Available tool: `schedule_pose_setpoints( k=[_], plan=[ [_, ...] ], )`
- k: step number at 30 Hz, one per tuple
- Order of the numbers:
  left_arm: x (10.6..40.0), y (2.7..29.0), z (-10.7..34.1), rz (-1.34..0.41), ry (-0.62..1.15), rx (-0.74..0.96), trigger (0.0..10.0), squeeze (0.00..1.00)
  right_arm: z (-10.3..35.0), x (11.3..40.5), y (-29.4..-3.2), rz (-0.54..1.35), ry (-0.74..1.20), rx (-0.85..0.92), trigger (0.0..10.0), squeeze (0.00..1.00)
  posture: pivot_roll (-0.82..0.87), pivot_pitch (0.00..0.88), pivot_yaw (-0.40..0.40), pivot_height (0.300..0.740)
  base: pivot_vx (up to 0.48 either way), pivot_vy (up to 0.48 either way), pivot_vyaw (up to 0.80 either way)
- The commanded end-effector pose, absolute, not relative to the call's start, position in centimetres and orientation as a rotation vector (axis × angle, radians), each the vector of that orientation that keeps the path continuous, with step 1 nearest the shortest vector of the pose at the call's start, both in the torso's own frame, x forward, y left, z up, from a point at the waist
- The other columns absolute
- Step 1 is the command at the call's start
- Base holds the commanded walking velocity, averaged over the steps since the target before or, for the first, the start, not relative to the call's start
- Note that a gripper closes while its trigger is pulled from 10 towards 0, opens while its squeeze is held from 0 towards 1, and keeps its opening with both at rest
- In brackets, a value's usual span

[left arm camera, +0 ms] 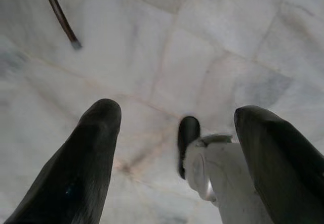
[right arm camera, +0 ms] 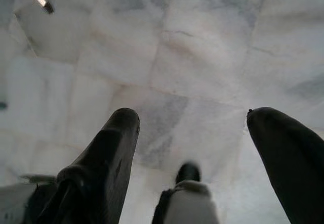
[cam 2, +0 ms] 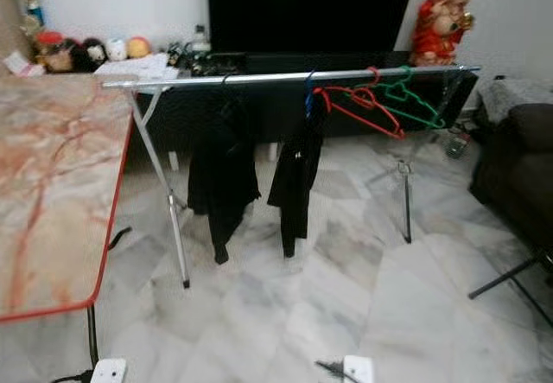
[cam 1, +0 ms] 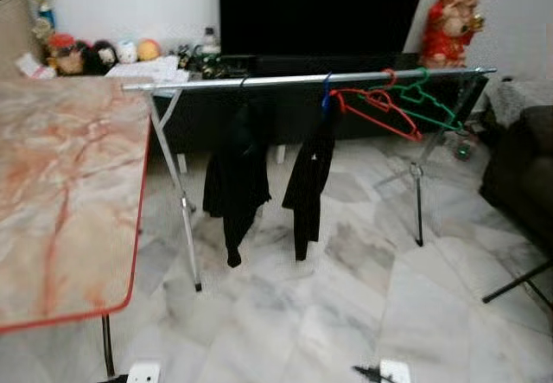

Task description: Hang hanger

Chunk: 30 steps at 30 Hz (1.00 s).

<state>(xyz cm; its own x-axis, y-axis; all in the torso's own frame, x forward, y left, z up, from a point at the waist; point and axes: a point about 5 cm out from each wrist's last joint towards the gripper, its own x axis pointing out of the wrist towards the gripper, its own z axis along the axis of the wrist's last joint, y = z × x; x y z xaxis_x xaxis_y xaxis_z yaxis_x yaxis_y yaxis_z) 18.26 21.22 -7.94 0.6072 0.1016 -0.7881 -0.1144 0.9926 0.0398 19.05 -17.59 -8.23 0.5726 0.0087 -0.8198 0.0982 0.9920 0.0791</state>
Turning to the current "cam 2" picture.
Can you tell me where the light wooden cabinet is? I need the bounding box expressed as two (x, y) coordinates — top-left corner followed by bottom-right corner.
(0, 0), (29, 55)

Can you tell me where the white round doll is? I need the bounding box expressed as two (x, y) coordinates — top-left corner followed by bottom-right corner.
(105, 39), (128, 62)

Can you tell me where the orange round doll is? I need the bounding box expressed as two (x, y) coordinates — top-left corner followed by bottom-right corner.
(126, 35), (151, 60)

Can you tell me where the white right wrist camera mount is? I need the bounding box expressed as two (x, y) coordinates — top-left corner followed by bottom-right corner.
(343, 355), (375, 383)

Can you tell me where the pink white packet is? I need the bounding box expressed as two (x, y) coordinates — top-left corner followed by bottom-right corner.
(4, 52), (35, 77)

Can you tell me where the small dark metal figurine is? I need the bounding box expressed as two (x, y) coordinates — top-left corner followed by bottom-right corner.
(167, 41), (195, 77)

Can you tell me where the red gold buddha statue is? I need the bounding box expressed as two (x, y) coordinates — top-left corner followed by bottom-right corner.
(410, 0), (476, 67)

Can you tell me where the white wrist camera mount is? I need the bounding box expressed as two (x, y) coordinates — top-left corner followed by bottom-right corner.
(343, 355), (375, 383)
(91, 358), (128, 383)

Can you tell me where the marble top folding table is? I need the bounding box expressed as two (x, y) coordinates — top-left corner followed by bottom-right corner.
(0, 73), (134, 368)

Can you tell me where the dark brown plush doll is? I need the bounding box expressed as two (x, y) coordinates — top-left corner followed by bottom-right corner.
(62, 41), (86, 73)

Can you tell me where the lace covered side table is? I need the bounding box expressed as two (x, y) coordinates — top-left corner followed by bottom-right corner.
(475, 78), (553, 124)

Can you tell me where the black white-faced plush doll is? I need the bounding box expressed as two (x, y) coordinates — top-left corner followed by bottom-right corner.
(82, 37), (107, 68)

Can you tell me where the black knit collar garment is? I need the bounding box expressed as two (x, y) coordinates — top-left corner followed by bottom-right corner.
(188, 89), (261, 265)

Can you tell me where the red plastic hanger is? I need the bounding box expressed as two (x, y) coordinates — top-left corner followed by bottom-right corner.
(322, 68), (407, 140)

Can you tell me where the dark brown fabric sofa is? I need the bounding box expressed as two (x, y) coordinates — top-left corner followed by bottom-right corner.
(469, 102), (553, 250)

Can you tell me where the black TV console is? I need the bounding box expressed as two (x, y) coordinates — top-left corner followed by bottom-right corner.
(130, 52), (476, 168)

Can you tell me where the blue plastic hanger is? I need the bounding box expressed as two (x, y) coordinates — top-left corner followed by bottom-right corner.
(304, 72), (317, 120)

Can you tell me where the black t-shirt white print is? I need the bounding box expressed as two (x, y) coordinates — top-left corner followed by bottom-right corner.
(268, 98), (325, 259)

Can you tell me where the clear plastic bottle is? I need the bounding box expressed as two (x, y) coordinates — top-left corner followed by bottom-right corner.
(192, 25), (212, 54)

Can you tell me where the white crumpled cloth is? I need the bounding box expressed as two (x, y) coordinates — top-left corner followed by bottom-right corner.
(93, 53), (182, 83)

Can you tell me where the black flat television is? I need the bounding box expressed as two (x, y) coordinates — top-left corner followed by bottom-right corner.
(207, 0), (420, 54)

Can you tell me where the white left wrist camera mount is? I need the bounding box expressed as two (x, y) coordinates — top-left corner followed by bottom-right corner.
(91, 358), (128, 383)

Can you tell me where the silver metal clothes rack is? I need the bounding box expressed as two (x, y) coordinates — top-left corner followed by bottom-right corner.
(101, 66), (482, 290)

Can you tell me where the green plastic hanger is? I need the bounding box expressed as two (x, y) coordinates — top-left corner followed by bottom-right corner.
(354, 66), (448, 131)

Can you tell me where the floor power strip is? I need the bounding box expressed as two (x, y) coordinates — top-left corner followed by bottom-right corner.
(445, 132), (469, 159)

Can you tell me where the black folding chair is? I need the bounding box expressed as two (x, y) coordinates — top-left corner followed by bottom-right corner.
(468, 246), (553, 328)

